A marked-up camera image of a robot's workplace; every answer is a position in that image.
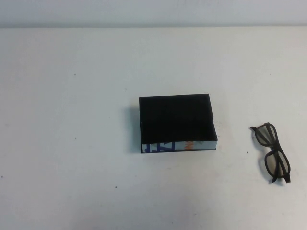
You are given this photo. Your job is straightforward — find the dark framed glasses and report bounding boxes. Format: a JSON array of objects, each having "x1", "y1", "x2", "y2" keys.
[{"x1": 250, "y1": 122, "x2": 293, "y2": 184}]

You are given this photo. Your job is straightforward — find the black glasses case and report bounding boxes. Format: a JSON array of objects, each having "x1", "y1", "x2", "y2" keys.
[{"x1": 138, "y1": 94, "x2": 219, "y2": 154}]

